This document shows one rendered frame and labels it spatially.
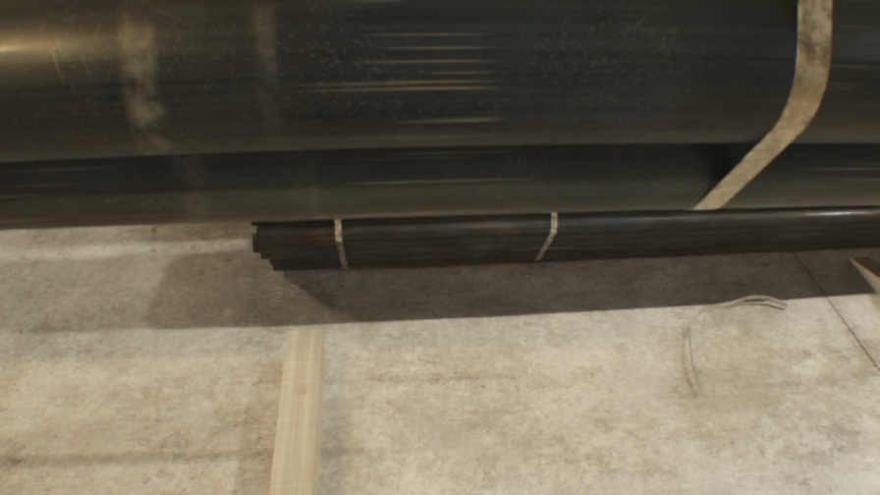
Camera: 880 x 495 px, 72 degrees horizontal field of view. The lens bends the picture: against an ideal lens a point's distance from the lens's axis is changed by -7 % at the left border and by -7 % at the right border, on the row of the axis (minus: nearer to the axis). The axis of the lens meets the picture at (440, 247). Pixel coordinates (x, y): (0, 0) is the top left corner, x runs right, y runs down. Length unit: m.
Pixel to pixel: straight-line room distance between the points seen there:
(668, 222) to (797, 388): 0.63
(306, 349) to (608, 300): 0.99
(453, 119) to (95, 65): 0.29
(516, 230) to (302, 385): 0.77
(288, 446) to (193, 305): 0.73
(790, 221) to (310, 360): 1.57
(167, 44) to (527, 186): 0.37
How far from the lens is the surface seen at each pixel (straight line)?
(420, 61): 0.53
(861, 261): 2.77
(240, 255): 2.37
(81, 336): 2.27
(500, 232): 1.98
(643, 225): 2.10
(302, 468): 1.64
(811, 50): 0.64
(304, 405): 1.74
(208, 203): 0.71
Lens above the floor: 1.47
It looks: 39 degrees down
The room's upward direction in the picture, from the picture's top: 1 degrees clockwise
